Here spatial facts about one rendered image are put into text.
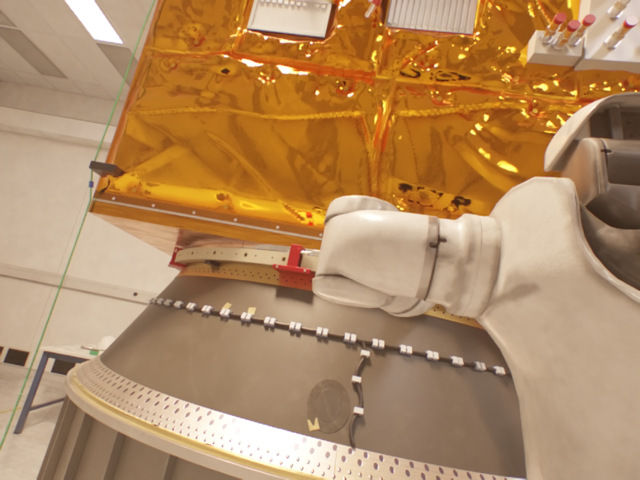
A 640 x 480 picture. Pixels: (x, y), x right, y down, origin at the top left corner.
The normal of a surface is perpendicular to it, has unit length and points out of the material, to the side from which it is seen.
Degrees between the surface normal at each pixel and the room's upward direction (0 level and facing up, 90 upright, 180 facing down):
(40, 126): 90
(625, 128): 77
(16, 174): 90
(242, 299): 62
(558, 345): 115
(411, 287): 153
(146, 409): 43
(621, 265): 127
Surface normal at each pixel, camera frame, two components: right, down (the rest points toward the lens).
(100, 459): -0.59, -0.29
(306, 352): -0.06, -0.67
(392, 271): -0.27, 0.40
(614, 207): -0.80, 0.47
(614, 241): -0.45, -0.48
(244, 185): -0.04, -0.25
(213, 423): -0.07, -0.88
